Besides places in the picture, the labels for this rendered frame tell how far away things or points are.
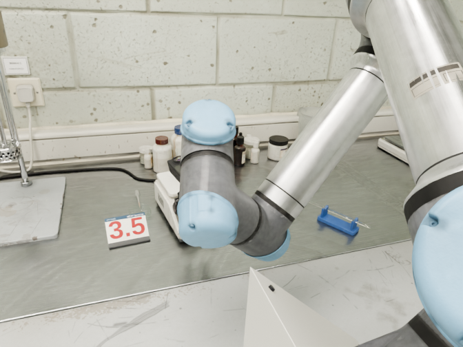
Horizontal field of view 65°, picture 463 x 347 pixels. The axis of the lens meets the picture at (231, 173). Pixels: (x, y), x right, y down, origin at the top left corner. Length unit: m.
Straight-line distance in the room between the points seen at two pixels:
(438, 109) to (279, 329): 0.25
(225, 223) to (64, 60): 0.90
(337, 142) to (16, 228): 0.73
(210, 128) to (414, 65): 0.24
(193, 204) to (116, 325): 0.32
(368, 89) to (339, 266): 0.40
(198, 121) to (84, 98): 0.80
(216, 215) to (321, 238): 0.50
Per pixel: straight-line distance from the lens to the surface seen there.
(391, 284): 0.83
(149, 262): 0.80
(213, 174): 0.46
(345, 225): 0.95
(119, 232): 0.86
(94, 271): 0.80
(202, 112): 0.49
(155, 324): 0.68
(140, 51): 1.23
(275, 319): 0.40
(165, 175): 0.94
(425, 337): 0.43
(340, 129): 0.56
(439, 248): 0.28
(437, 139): 0.34
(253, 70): 1.33
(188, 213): 0.44
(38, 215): 1.00
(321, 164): 0.55
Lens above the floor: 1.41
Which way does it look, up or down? 26 degrees down
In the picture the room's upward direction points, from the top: 3 degrees clockwise
